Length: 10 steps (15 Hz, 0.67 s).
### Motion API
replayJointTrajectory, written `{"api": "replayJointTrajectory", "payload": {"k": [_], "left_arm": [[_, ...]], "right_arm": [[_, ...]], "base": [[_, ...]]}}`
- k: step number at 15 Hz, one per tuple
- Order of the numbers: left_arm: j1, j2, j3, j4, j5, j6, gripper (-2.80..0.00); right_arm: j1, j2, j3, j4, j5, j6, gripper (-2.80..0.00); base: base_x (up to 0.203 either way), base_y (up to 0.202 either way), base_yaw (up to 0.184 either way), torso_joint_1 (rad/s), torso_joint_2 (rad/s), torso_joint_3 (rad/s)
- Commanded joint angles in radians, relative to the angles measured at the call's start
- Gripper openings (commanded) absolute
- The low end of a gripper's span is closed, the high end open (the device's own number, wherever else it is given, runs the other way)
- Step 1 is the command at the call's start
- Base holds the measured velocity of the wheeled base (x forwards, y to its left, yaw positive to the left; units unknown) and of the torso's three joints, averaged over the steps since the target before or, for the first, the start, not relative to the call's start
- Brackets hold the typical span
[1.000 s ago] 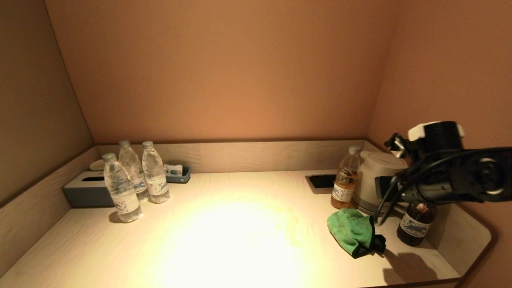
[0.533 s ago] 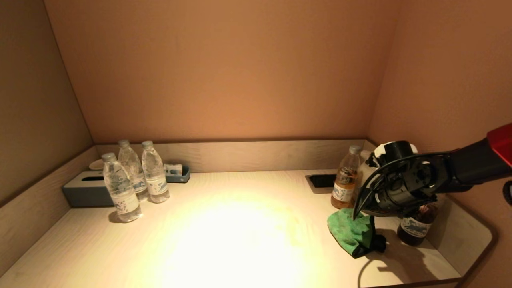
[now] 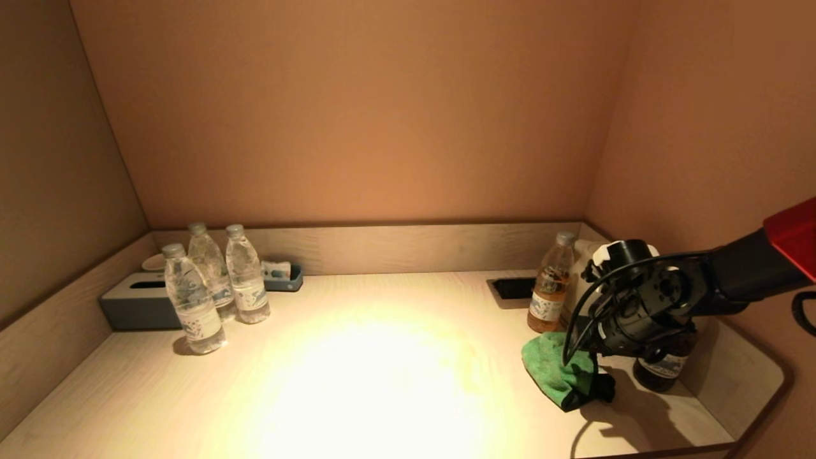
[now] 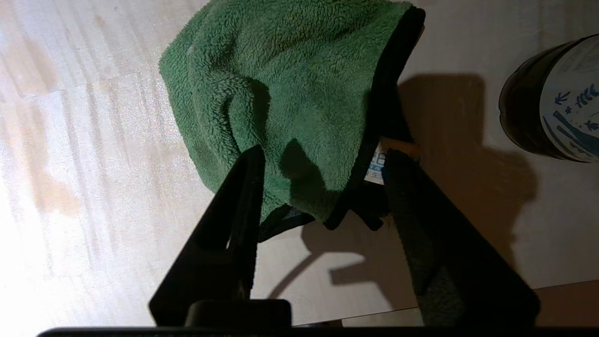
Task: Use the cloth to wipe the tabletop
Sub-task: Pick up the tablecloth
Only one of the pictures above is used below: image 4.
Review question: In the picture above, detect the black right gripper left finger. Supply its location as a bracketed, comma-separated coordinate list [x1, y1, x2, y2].
[150, 145, 265, 326]

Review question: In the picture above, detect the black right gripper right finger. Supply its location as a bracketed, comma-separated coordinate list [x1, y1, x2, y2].
[381, 150, 541, 326]

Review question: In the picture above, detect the green microfibre cloth black trim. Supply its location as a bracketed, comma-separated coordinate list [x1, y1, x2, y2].
[159, 0, 426, 242]

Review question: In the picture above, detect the dark liquid bottle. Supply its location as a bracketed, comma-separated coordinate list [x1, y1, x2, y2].
[498, 33, 599, 163]

